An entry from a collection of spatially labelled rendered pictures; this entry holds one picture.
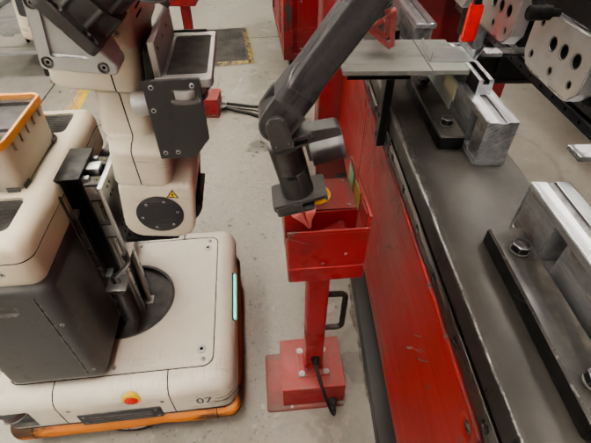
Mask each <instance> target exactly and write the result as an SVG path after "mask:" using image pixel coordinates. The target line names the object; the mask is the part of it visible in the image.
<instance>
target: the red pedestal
mask: <svg viewBox="0 0 591 443"><path fill-rule="evenodd" d="M198 1H199V0H173V1H170V0H168V2H169V3H170V4H171V5H170V6H180V11H181V16H182V21H183V26H184V29H193V19H192V13H191V8H190V6H195V5H196V4H197V3H198ZM221 100H222V96H221V90H220V89H209V90H208V97H207V98H206V99H205V100H203V101H204V106H205V112H206V117H207V118H220V114H221V109H220V104H221Z"/></svg>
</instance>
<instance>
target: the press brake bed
mask: <svg viewBox="0 0 591 443"><path fill-rule="evenodd" d="M378 106H379V102H378V100H377V97H376V93H375V91H374V88H373V85H372V83H371V81H370V80H347V76H343V83H342V93H341V104H340V115H339V125H340V128H341V131H342V134H343V140H344V143H345V148H346V153H347V158H344V163H345V167H346V172H347V173H337V174H336V178H347V176H348V168H349V159H350V156H352V157H353V159H354V163H355V166H356V169H357V171H358V173H359V176H360V179H361V183H362V186H363V189H364V191H365V193H366V196H367V199H368V203H369V206H370V209H371V212H372V214H373V220H371V223H370V227H371V231H370V234H369V240H368V248H367V254H366V258H365V264H364V269H363V274H362V277H360V278H351V283H352V289H353V295H354V306H355V312H356V317H357V323H358V330H359V335H360V341H361V352H362V357H363V364H364V369H365V375H366V382H367V388H368V399H369V404H370V410H371V417H372V422H373V428H374V434H375V440H376V443H502V441H501V438H500V434H499V432H498V429H497V426H496V424H495V422H494V419H493V414H492V413H491V410H490V407H489V404H488V402H487V400H486V397H485V393H484V390H483V388H482V385H481V383H480V380H479V378H478V374H477V371H476V368H475V366H474V364H473V361H472V358H471V355H470V352H469V349H468V346H467V344H466V342H465V339H464V336H463V333H462V330H461V327H460V325H459V322H458V320H457V317H456V313H455V311H454V308H453V306H452V303H451V300H450V298H449V294H448V291H447V288H446V286H445V284H444V281H443V278H442V276H441V272H440V269H439V266H438V265H437V262H436V259H435V256H434V253H433V250H432V247H431V245H430V242H429V240H428V237H427V233H426V231H425V228H424V226H423V223H422V220H421V218H420V214H419V211H418V208H417V207H416V204H415V201H414V198H413V196H412V192H411V189H410V187H409V185H408V182H407V179H406V177H405V173H404V170H403V168H402V165H401V163H400V160H399V158H398V153H397V151H396V149H395V146H394V143H393V140H392V139H391V136H390V131H389V129H388V127H387V129H386V135H385V140H384V145H383V146H376V143H375V139H374V134H375V129H376V118H377V112H378Z"/></svg>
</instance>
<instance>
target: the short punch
mask: <svg viewBox="0 0 591 443"><path fill-rule="evenodd" d="M467 11H468V8H463V11H462V14H461V17H460V21H459V25H458V28H457V32H458V33H459V35H460V36H459V40H458V42H459V43H460V45H461V46H462V47H463V48H464V49H465V50H466V52H467V53H468V54H469V55H470V56H471V57H472V59H474V56H475V53H476V51H477V49H480V48H481V47H482V45H483V41H484V38H485V34H486V29H485V28H484V27H483V26H482V25H481V24H479V26H478V31H477V34H476V37H475V40H474V41H472V42H462V41H461V34H462V31H463V25H464V21H465V18H466V15H467Z"/></svg>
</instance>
